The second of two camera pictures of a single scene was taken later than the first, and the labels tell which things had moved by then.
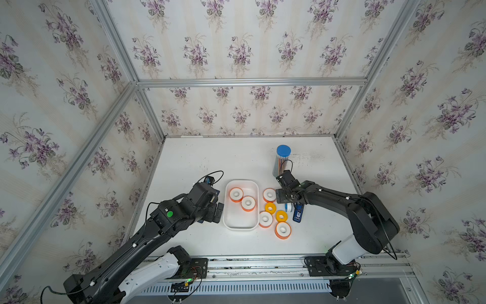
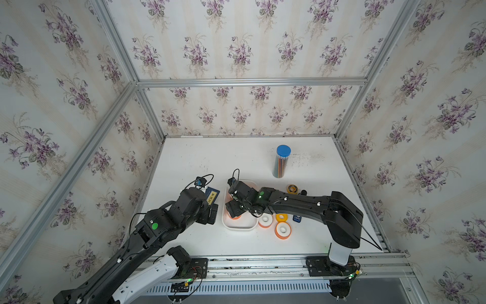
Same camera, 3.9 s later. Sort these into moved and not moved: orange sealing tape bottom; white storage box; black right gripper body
Moved: black right gripper body
Not moved: orange sealing tape bottom; white storage box
